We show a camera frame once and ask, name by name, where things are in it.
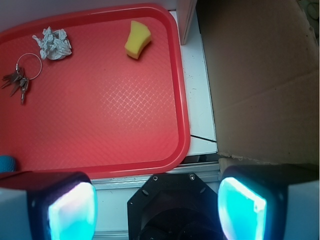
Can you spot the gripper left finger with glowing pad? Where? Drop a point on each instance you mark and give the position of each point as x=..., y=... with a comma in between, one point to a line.
x=47, y=206

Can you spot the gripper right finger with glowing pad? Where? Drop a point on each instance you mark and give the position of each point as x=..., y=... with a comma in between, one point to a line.
x=270, y=202

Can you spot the yellow-green sponge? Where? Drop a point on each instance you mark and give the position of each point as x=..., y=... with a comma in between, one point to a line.
x=139, y=37

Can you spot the blue ball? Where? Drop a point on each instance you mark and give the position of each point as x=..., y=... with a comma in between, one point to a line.
x=7, y=164

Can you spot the red plastic tray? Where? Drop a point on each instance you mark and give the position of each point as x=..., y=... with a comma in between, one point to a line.
x=98, y=110

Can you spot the brown cardboard box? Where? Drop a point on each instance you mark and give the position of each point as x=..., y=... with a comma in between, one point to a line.
x=263, y=66

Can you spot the crumpled white paper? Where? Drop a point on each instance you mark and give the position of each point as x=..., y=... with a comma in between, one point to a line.
x=54, y=45

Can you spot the black octagonal mount plate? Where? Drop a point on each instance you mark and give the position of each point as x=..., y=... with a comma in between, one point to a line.
x=174, y=206

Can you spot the keys on wire ring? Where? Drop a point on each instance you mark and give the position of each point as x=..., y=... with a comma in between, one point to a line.
x=18, y=78

